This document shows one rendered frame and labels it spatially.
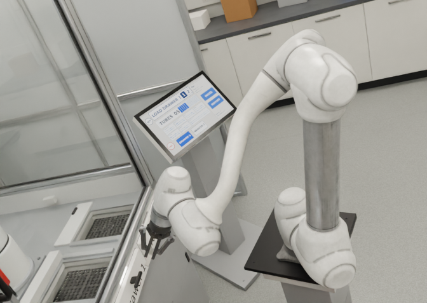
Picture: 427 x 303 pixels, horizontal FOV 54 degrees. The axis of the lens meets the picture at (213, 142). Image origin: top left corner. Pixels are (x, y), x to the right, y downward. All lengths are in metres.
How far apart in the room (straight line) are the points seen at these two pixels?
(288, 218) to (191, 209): 0.42
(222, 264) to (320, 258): 1.50
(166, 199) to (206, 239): 0.19
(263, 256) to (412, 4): 2.92
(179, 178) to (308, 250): 0.46
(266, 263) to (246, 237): 1.22
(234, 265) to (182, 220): 1.57
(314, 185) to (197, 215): 0.35
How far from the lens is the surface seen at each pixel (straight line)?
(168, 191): 1.28
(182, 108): 2.28
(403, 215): 2.94
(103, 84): 1.78
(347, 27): 4.07
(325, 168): 1.21
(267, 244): 1.77
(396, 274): 2.62
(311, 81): 1.06
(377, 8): 4.07
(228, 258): 2.83
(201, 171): 2.43
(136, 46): 2.86
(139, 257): 1.77
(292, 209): 1.50
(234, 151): 1.22
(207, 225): 1.21
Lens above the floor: 2.02
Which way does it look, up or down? 29 degrees down
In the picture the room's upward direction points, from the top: 20 degrees counter-clockwise
